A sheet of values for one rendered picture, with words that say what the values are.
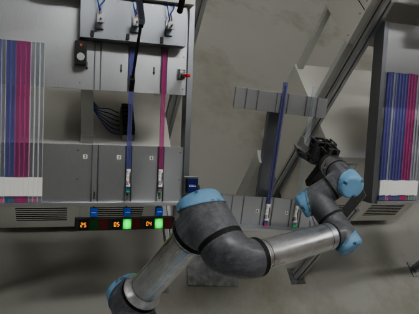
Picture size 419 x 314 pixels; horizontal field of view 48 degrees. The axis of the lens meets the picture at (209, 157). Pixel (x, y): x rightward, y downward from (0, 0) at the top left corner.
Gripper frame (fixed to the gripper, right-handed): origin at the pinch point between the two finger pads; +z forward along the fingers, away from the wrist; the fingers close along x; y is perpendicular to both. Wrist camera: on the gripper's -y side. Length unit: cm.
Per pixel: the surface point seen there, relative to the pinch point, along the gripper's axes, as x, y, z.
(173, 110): 41, -7, 48
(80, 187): 75, -22, -1
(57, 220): 86, -66, 51
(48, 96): 92, -9, 54
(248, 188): 13.0, -23.6, 12.2
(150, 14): 59, 35, 14
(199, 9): 41, 38, 25
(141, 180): 56, -19, 1
